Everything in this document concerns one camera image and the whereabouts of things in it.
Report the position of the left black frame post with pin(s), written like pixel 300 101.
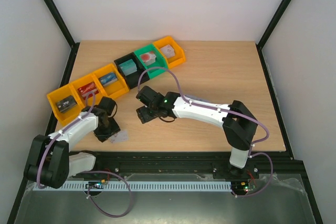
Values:
pixel 60 22

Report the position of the black frame post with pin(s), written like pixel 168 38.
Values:
pixel 273 23
pixel 60 22

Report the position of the white slotted cable duct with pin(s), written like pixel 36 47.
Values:
pixel 145 186

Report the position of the red circle card stack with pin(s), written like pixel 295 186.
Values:
pixel 148 58

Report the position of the black VIP card stack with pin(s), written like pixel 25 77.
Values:
pixel 66 104

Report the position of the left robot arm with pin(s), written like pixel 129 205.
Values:
pixel 49 161

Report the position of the white patterned card stack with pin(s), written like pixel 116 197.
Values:
pixel 168 51

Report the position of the yellow bin far right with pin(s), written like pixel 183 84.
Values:
pixel 179 57

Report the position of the green bin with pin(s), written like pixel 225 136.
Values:
pixel 160 60

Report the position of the yellow bin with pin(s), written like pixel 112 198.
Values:
pixel 112 83
pixel 179 57
pixel 81 82
pixel 59 94

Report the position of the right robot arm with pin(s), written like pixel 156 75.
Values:
pixel 237 122

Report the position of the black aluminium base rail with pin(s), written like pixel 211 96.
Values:
pixel 215 163

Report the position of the right black frame post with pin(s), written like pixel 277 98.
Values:
pixel 273 23

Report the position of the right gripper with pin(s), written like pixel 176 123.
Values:
pixel 144 114

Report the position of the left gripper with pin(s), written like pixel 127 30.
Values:
pixel 102 137

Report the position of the black bin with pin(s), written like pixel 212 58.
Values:
pixel 132 79

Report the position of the blue card stack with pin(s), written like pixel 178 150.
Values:
pixel 108 79

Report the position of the yellow bin far left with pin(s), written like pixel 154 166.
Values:
pixel 59 94

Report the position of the beige card holder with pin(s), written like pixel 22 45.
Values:
pixel 196 98

